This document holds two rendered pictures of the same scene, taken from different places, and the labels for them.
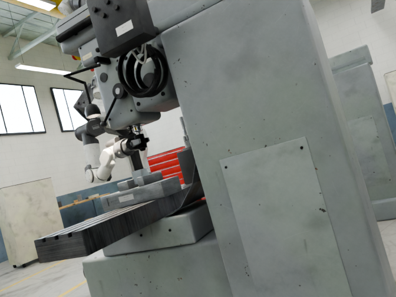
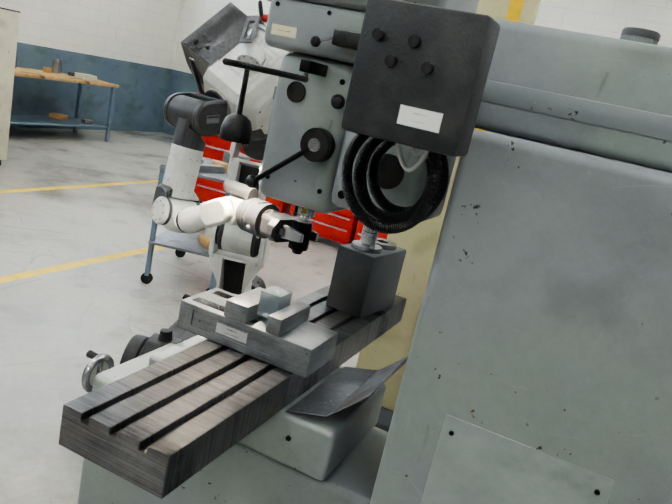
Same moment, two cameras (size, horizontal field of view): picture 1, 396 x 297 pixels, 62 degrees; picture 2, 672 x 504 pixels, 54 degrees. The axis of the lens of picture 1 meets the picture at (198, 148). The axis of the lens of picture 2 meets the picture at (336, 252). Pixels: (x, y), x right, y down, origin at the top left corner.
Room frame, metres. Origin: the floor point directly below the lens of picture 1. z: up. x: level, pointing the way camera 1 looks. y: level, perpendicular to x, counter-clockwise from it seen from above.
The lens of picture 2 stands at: (0.07, 0.31, 1.58)
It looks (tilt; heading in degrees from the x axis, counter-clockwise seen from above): 14 degrees down; 354
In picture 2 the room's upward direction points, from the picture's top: 12 degrees clockwise
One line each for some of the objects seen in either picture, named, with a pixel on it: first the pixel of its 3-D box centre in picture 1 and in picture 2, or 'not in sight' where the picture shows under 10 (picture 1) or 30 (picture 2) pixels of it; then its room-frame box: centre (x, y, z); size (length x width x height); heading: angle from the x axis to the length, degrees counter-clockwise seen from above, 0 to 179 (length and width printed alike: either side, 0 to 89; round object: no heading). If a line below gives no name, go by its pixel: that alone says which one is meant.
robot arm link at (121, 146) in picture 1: (129, 146); (273, 224); (1.63, 0.32, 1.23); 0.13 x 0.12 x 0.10; 138
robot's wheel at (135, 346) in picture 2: not in sight; (135, 363); (2.24, 0.71, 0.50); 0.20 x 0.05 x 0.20; 172
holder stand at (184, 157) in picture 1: (198, 162); (367, 274); (1.95, 0.02, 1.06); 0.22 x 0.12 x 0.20; 146
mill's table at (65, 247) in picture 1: (164, 202); (285, 348); (1.62, 0.23, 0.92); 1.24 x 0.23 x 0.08; 153
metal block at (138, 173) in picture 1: (141, 175); (274, 303); (1.51, 0.28, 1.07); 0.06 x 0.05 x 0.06; 153
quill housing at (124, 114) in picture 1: (128, 92); (323, 134); (1.57, 0.25, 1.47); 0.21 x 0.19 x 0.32; 153
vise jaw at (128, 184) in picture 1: (133, 183); (252, 304); (1.54, 0.33, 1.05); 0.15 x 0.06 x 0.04; 153
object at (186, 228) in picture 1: (163, 225); (268, 391); (1.57, 0.25, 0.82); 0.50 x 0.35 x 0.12; 63
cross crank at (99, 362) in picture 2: not in sight; (107, 377); (1.80, 0.70, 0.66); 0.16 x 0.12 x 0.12; 63
